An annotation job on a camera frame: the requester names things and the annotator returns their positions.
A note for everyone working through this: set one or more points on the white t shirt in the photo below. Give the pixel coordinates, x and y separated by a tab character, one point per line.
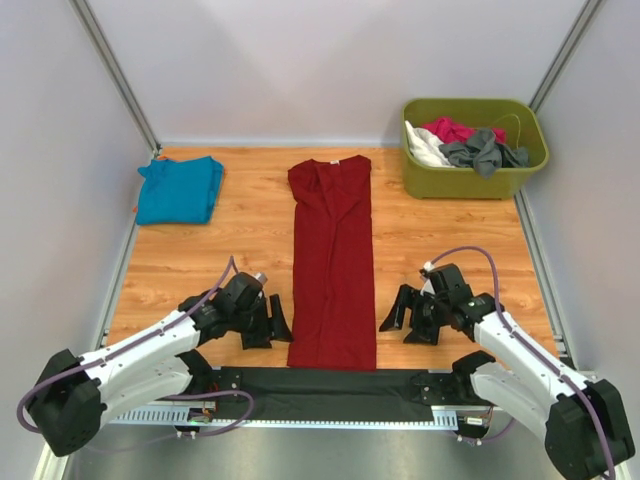
425	147

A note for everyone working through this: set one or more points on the folded blue t shirt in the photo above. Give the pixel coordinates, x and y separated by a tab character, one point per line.
179	192

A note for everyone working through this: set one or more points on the dark red t shirt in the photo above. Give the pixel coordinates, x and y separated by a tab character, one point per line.
334	325

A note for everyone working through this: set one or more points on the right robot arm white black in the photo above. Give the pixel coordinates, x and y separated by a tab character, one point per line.
582	423

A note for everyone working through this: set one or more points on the pink t shirt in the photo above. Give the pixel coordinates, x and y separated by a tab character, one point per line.
444	130

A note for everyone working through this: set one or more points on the grey t shirt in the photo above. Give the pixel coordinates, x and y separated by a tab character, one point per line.
483	153

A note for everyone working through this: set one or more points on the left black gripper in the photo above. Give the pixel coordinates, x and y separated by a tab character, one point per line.
278	325

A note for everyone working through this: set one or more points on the left aluminium corner post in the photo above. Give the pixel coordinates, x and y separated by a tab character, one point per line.
106	54

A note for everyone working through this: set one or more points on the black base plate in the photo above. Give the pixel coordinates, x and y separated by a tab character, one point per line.
287	394

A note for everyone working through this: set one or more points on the aluminium frame rail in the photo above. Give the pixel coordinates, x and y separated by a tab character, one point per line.
233	406

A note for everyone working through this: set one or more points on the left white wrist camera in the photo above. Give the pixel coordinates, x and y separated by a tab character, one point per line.
261	277

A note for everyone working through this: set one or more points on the right aluminium corner post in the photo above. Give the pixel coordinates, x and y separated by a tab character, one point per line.
587	14

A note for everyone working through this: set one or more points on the olive green plastic bin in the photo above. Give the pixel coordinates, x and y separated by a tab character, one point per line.
514	117

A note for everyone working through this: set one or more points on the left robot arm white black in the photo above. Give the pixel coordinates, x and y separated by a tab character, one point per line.
125	370

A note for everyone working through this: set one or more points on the aluminium corner post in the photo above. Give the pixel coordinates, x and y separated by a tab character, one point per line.
587	14
106	54

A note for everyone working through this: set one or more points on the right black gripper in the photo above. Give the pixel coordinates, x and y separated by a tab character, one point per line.
408	298

